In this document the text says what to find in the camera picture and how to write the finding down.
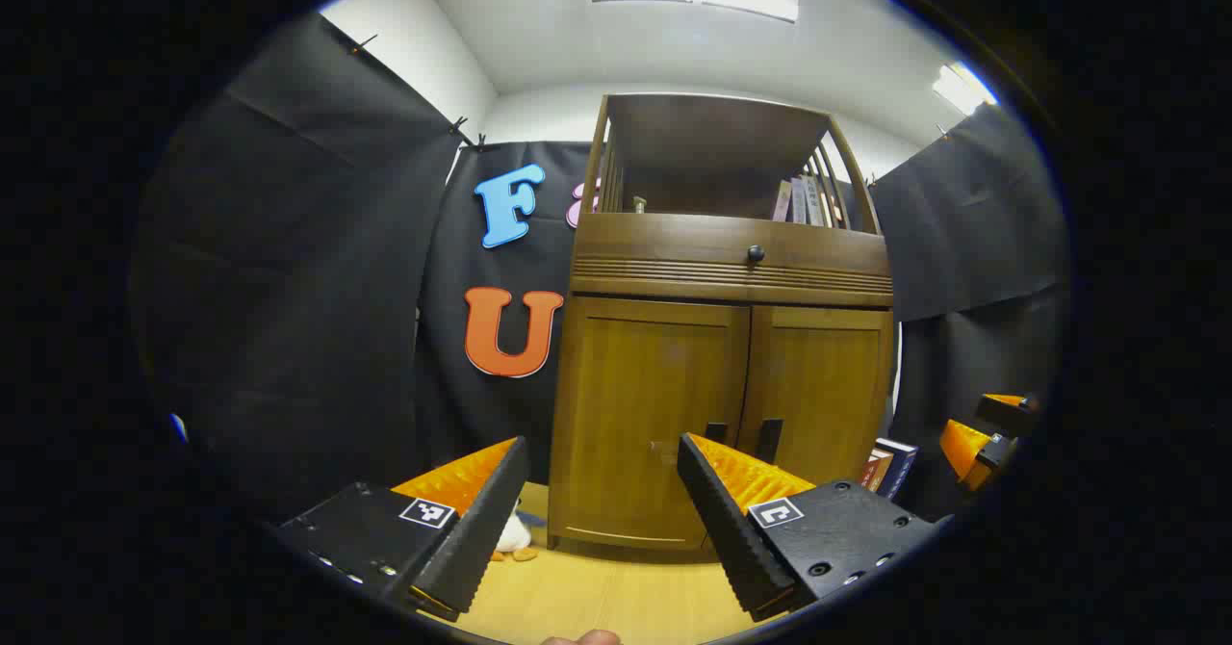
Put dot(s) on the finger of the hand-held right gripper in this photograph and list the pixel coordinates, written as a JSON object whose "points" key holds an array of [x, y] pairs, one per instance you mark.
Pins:
{"points": [[1006, 412], [962, 448]]}

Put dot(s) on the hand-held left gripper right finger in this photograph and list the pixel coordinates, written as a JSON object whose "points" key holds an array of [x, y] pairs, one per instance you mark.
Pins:
{"points": [[727, 520]]}

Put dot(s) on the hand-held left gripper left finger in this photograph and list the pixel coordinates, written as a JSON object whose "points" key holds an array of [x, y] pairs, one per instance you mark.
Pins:
{"points": [[486, 520]]}

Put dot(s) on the wooden cabinet door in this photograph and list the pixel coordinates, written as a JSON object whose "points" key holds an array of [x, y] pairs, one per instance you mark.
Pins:
{"points": [[626, 385], [828, 385]]}

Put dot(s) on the wooden double-door shoe cabinet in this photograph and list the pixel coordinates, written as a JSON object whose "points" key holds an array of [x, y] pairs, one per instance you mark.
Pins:
{"points": [[722, 231]]}

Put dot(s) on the wooden cabinet drawer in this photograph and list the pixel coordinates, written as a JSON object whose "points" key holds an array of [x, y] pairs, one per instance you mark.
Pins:
{"points": [[654, 241]]}

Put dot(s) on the white and blue plush toy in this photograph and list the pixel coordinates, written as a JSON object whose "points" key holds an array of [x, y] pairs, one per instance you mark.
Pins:
{"points": [[510, 534]]}

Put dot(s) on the dark blue book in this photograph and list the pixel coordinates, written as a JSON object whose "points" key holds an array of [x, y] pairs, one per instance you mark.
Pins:
{"points": [[898, 467]]}

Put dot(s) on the red book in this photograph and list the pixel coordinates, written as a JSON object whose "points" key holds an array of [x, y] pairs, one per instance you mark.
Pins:
{"points": [[874, 470]]}

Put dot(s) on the black backdrop cloth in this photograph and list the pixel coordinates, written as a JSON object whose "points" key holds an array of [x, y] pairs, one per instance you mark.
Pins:
{"points": [[962, 221], [443, 241], [289, 289]]}

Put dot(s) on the pale upright book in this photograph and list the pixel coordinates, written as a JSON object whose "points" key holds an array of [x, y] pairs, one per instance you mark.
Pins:
{"points": [[814, 200]]}

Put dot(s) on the grey upright book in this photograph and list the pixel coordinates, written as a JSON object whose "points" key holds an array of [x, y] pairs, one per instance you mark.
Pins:
{"points": [[797, 200]]}

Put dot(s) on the pink upright book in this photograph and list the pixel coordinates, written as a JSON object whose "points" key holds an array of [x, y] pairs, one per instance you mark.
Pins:
{"points": [[782, 200]]}

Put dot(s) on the small ceiling light panel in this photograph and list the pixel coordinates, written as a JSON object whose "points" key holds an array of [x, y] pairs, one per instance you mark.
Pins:
{"points": [[962, 87]]}

